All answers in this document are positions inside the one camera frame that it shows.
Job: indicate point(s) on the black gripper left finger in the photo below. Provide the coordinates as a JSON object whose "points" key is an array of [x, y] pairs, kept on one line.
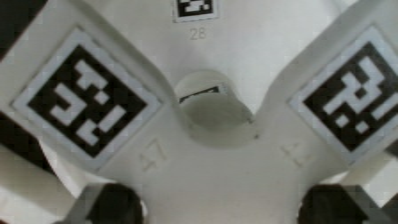
{"points": [[107, 206]]}

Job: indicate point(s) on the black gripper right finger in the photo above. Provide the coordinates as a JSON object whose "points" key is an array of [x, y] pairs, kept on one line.
{"points": [[338, 204]]}

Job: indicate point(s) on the white round table top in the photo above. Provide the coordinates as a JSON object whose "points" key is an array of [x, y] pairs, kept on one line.
{"points": [[254, 43]]}

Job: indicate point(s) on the white cross table base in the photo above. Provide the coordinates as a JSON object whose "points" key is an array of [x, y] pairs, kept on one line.
{"points": [[206, 173]]}

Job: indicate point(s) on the white cylindrical table leg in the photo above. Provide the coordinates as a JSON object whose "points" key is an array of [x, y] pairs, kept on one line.
{"points": [[210, 102]]}

